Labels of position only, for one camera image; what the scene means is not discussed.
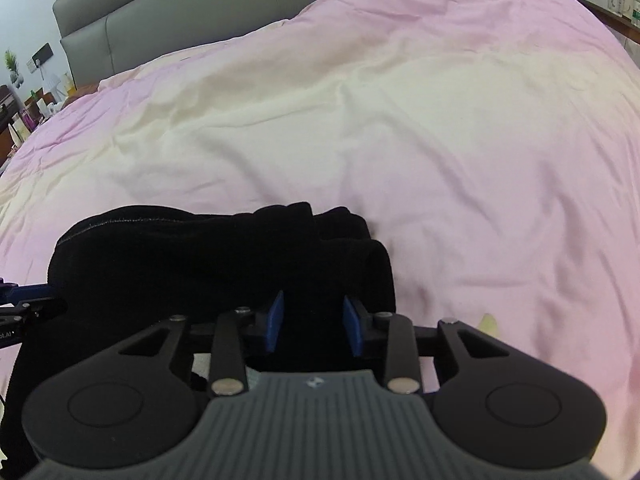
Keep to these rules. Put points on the small potted plant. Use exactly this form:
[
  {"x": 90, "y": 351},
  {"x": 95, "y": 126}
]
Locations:
[{"x": 11, "y": 67}]

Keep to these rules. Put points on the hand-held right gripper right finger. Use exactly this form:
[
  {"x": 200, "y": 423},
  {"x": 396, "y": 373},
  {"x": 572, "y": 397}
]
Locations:
[{"x": 351, "y": 327}]

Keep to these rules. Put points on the black wall socket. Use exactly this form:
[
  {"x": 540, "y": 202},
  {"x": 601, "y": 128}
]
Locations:
[{"x": 40, "y": 56}]

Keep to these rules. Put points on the dark brown cabinet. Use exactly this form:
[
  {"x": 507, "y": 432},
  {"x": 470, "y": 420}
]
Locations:
[{"x": 5, "y": 110}]

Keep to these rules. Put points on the wooden nightstand with clutter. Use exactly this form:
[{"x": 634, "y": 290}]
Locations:
[{"x": 40, "y": 107}]

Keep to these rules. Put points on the brown pillow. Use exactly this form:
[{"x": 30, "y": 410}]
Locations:
[{"x": 82, "y": 89}]

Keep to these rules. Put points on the grey padded headboard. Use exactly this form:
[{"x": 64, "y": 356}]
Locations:
[{"x": 165, "y": 15}]

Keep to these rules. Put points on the pink floral quilt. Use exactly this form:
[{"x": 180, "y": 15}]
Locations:
[{"x": 400, "y": 160}]

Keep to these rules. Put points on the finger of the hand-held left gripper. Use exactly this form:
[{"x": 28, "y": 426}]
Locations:
[{"x": 40, "y": 305}]

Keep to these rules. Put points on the black pants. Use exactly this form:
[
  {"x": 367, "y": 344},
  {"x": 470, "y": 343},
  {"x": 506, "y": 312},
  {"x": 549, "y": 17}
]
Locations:
[{"x": 200, "y": 270}]

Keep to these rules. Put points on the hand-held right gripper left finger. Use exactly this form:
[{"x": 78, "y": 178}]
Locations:
[{"x": 275, "y": 321}]

